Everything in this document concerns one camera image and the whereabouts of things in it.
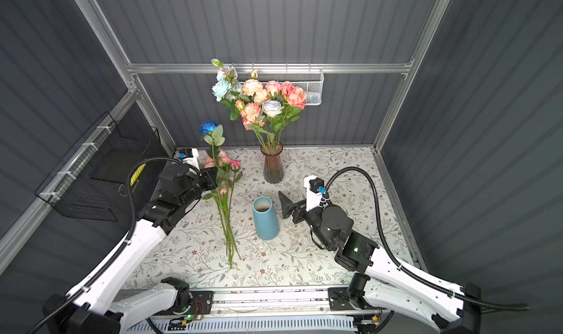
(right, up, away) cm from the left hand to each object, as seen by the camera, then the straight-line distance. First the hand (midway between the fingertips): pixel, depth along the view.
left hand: (220, 170), depth 73 cm
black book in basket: (-39, +2, +4) cm, 39 cm away
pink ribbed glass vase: (+16, 0, +26) cm, 31 cm away
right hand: (+26, -5, -9) cm, 28 cm away
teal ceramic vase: (+15, -17, +3) cm, 23 cm away
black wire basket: (-42, -4, -1) cm, 43 cm away
